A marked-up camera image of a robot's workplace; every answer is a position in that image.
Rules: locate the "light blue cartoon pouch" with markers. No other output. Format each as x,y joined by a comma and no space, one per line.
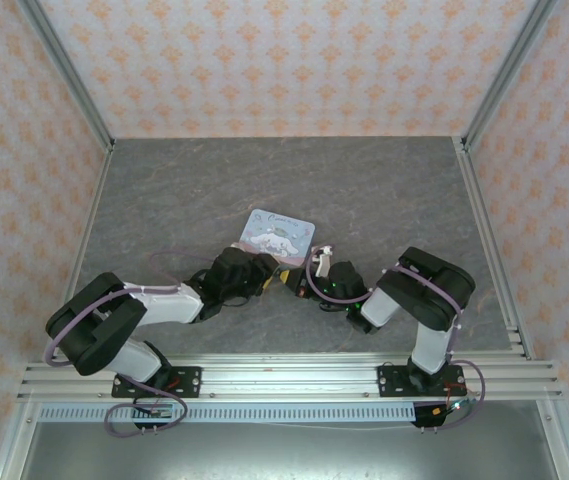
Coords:
279,232

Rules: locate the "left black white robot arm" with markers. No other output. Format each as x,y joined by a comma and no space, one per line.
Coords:
99,340

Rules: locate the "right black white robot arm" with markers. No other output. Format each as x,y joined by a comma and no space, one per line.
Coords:
429,345

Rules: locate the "small circuit board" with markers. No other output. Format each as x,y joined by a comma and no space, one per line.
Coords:
456,405
156,411

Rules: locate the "grey metal sheet shelf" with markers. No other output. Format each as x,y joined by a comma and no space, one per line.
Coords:
284,452

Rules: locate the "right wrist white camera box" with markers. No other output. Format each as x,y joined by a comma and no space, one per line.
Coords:
323,265

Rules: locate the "aluminium mounting rail beam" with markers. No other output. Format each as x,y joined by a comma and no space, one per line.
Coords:
289,380

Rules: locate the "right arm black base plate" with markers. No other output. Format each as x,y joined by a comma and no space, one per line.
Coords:
391,382

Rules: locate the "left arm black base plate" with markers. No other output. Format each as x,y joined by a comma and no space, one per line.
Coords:
189,382

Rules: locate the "aluminium table side rail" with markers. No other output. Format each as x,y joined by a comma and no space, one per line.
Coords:
95,200
484,215

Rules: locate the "aluminium frame post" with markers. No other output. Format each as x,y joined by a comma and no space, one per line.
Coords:
506,80
71,80

